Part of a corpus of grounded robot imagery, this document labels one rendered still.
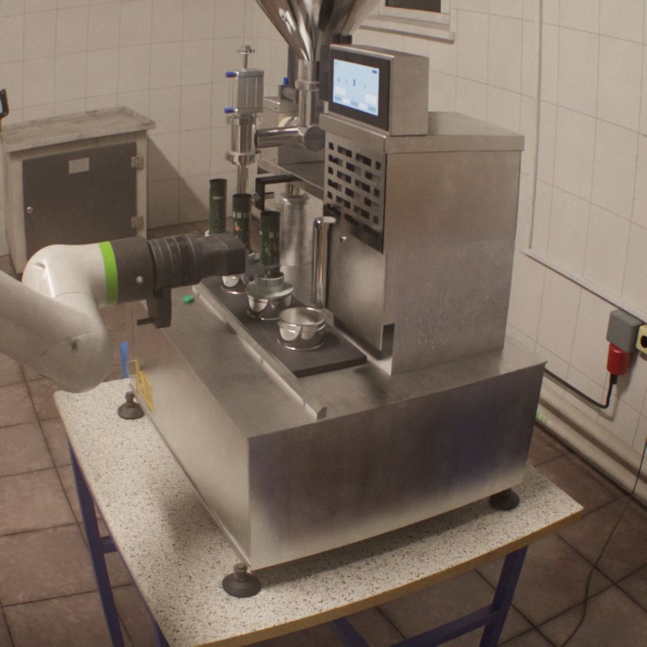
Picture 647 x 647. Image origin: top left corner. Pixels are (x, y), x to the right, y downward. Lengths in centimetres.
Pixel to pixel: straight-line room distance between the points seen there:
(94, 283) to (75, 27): 371
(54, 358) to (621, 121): 201
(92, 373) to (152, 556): 33
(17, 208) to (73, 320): 318
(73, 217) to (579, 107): 263
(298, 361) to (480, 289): 28
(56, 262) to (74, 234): 314
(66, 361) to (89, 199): 323
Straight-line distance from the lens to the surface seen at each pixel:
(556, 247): 290
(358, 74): 108
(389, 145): 103
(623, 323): 260
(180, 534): 128
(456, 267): 115
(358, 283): 115
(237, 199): 133
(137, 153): 426
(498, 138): 113
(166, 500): 136
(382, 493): 117
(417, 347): 116
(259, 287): 127
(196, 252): 118
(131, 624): 218
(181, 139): 503
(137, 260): 115
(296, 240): 151
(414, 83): 103
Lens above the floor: 156
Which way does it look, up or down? 25 degrees down
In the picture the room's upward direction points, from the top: 2 degrees clockwise
